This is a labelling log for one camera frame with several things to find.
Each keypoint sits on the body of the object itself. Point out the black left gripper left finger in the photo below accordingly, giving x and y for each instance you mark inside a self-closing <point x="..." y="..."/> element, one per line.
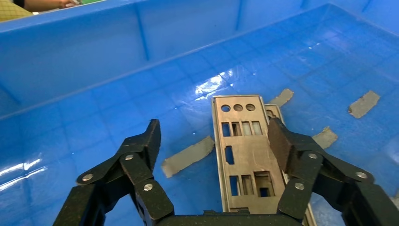
<point x="103" y="187"/>

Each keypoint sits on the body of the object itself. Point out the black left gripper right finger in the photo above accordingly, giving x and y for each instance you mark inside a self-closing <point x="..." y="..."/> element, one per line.
<point x="336" y="190"/>

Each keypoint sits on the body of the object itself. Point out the metal port shield plate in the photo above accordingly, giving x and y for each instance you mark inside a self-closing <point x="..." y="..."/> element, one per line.
<point x="249" y="153"/>
<point x="277" y="109"/>

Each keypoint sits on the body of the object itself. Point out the bare forearm of smock person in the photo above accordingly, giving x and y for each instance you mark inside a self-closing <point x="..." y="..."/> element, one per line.
<point x="43" y="4"/>

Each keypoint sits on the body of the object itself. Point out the blue plastic tray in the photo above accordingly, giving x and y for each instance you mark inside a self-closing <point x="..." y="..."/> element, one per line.
<point x="93" y="93"/>

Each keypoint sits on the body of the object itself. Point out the hand of smock person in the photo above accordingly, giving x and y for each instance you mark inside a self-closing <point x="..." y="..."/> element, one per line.
<point x="68" y="3"/>

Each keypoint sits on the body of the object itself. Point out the grey tape piece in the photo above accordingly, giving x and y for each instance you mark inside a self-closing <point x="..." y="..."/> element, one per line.
<point x="187" y="157"/>
<point x="363" y="105"/>
<point x="325" y="138"/>
<point x="282" y="97"/>

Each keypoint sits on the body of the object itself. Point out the person in yellow smock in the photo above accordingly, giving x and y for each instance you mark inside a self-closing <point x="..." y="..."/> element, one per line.
<point x="12" y="9"/>

